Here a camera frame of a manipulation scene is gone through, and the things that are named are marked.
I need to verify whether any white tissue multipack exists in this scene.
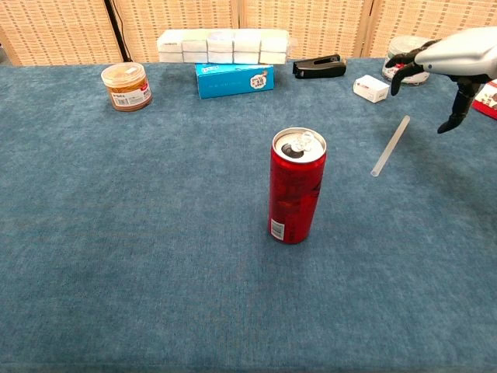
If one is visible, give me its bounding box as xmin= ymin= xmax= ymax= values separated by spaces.
xmin=156 ymin=28 xmax=291 ymax=65

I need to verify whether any black tripod stand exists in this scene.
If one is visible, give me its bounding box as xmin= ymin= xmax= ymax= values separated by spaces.
xmin=103 ymin=0 xmax=132 ymax=64

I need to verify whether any clear jar of binder clips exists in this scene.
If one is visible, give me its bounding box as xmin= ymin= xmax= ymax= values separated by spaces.
xmin=381 ymin=35 xmax=432 ymax=87

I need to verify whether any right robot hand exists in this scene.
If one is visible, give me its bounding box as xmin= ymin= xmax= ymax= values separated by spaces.
xmin=384 ymin=26 xmax=497 ymax=135

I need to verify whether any bamboo folding screen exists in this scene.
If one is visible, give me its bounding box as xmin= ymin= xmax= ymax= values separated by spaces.
xmin=0 ymin=0 xmax=497 ymax=67

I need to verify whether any small white box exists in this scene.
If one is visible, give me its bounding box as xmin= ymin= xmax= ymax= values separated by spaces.
xmin=353 ymin=74 xmax=391 ymax=104

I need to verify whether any red soda can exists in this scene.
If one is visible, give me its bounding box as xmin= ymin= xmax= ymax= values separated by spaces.
xmin=269 ymin=127 xmax=328 ymax=246

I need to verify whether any black stapler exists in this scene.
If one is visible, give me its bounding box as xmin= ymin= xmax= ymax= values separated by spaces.
xmin=292 ymin=54 xmax=347 ymax=81

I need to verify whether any red and white snack box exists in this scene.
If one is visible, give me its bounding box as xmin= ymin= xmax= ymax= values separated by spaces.
xmin=471 ymin=78 xmax=497 ymax=120

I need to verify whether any blue felt table cover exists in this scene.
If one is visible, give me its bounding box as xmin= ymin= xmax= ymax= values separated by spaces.
xmin=0 ymin=56 xmax=497 ymax=373

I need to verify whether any transparent plastic straw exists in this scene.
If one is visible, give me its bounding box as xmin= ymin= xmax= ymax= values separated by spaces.
xmin=370 ymin=115 xmax=412 ymax=178

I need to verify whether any blue tissue box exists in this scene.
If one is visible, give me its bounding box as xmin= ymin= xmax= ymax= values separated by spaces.
xmin=194 ymin=63 xmax=276 ymax=99

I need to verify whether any clear jar of rubber bands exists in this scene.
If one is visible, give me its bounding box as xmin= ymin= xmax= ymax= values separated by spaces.
xmin=100 ymin=61 xmax=154 ymax=113

